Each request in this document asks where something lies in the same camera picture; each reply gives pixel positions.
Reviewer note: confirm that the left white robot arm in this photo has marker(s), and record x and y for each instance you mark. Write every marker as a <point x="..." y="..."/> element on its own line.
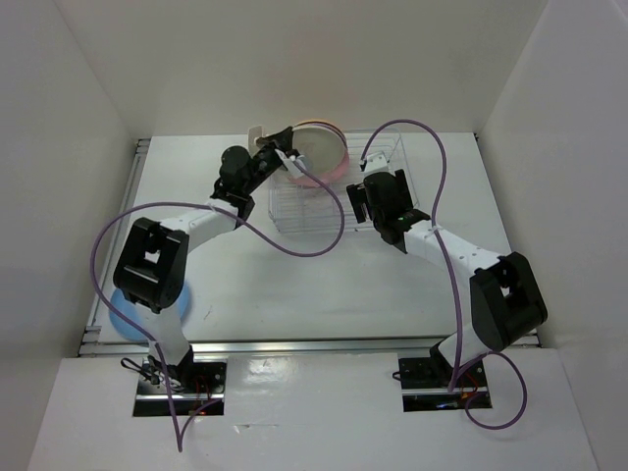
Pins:
<point x="151" y="269"/>

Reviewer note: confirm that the pink plastic plate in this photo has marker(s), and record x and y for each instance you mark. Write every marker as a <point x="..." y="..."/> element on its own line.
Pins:
<point x="333" y="172"/>

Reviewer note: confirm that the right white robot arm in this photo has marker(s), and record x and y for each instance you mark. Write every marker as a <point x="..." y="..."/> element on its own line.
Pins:
<point x="505" y="300"/>

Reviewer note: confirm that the cream cutlery holder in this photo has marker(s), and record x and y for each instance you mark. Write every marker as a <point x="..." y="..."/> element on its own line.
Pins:
<point x="256" y="139"/>

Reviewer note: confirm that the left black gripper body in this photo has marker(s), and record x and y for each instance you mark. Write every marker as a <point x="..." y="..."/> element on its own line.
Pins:
<point x="264" y="163"/>

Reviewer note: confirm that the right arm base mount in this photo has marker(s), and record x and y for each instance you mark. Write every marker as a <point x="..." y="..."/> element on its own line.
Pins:
<point x="422" y="373"/>

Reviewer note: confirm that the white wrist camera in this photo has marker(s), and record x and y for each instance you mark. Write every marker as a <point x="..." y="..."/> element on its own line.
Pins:
<point x="293" y="165"/>
<point x="374" y="163"/>

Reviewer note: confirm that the cream plastic plate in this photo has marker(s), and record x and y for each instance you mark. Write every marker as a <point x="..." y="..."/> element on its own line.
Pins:
<point x="319" y="149"/>

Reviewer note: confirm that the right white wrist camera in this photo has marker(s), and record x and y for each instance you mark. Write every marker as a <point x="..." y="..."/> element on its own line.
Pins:
<point x="374" y="163"/>

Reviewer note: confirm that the white wire dish rack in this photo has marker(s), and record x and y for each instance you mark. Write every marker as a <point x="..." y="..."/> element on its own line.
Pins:
<point x="298" y="209"/>

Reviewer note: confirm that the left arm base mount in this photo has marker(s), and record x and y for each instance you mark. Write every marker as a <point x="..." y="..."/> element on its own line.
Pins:
<point x="205" y="381"/>

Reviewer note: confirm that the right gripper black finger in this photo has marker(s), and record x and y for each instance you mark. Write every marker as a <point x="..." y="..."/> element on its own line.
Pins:
<point x="362" y="211"/>
<point x="356" y="192"/>

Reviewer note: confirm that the purple plastic plate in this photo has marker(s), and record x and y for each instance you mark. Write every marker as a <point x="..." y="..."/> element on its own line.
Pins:
<point x="333" y="129"/>

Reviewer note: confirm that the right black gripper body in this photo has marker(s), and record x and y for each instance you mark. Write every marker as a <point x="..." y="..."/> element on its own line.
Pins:
<point x="403" y="187"/>

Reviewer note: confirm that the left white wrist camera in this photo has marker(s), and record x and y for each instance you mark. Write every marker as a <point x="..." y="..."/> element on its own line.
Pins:
<point x="293" y="165"/>

